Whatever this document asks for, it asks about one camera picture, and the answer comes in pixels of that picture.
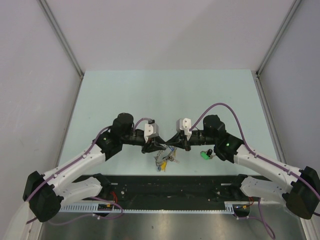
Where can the silver disc keyring organiser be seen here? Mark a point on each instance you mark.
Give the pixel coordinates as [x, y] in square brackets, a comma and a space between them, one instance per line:
[163, 156]

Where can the silver keys by green tag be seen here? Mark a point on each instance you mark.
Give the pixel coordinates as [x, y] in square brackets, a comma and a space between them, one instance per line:
[212, 156]

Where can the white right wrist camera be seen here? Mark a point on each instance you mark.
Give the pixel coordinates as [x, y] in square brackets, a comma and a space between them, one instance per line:
[183, 125]

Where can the aluminium frame right post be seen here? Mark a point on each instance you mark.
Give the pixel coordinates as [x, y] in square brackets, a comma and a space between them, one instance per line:
[279, 35]

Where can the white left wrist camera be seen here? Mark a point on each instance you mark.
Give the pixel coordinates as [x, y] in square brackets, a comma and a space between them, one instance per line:
[151, 130]

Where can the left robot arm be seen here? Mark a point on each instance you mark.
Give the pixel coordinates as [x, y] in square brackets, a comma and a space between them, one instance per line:
[46, 193]

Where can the black key tag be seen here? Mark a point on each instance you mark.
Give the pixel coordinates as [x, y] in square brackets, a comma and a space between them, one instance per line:
[209, 152]

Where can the aluminium frame post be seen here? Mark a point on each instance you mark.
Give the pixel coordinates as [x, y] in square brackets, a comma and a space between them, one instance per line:
[279, 35]
[49, 15]

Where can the aluminium frame left post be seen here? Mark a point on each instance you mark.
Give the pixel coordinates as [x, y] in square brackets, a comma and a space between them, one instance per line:
[49, 15]

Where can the green key tag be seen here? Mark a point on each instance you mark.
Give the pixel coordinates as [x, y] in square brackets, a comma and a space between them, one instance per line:
[204, 155]

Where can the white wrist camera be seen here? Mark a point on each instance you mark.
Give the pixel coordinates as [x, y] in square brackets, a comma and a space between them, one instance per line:
[183, 125]
[151, 130]

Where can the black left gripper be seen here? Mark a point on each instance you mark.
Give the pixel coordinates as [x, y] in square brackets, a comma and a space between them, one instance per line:
[152, 145]

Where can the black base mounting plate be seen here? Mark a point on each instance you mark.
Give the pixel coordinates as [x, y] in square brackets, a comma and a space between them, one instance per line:
[170, 193]

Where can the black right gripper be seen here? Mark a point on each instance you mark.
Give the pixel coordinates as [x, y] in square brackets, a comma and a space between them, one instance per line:
[180, 141]

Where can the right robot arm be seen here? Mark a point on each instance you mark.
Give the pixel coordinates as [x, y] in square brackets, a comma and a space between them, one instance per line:
[297, 189]

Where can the yellow key tag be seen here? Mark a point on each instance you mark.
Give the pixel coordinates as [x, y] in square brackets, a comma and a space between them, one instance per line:
[163, 166]

